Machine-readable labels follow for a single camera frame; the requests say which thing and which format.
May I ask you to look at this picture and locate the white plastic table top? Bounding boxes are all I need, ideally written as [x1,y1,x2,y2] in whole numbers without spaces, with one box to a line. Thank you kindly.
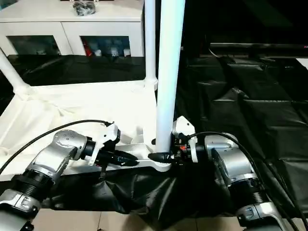
[0,80,173,182]

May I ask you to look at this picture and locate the black work mat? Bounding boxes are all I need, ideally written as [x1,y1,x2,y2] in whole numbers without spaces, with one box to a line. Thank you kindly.
[0,54,308,231]

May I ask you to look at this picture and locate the black cabinet with yellow label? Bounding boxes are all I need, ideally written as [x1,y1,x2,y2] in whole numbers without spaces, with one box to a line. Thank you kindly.
[183,0,213,59]

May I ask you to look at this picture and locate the black covered bench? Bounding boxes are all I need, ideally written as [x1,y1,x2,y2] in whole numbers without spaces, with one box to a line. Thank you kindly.
[209,42,308,53]

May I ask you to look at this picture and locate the white cabinet with glass doors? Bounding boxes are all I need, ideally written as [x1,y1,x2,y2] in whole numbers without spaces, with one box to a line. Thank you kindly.
[0,0,145,57]

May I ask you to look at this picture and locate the white flat board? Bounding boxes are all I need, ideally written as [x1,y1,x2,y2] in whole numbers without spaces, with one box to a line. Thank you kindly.
[295,57,308,70]

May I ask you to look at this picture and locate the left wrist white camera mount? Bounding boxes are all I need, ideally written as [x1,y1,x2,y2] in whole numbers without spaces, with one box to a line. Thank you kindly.
[90,122,121,167]

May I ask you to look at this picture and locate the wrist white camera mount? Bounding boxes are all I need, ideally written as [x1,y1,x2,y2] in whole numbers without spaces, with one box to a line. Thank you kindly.
[90,122,121,167]
[171,115,200,164]

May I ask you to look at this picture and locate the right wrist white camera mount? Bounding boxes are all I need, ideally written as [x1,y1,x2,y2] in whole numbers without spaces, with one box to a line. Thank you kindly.
[171,115,200,164]

